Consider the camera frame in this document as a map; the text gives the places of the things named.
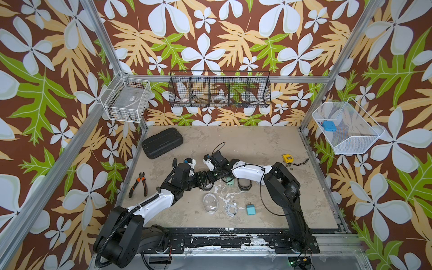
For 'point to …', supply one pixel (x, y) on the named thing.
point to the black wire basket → (219, 89)
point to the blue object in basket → (329, 126)
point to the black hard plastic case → (154, 145)
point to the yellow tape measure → (288, 158)
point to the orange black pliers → (141, 178)
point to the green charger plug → (230, 183)
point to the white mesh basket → (356, 131)
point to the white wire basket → (127, 99)
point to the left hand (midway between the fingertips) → (207, 174)
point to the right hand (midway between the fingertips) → (206, 176)
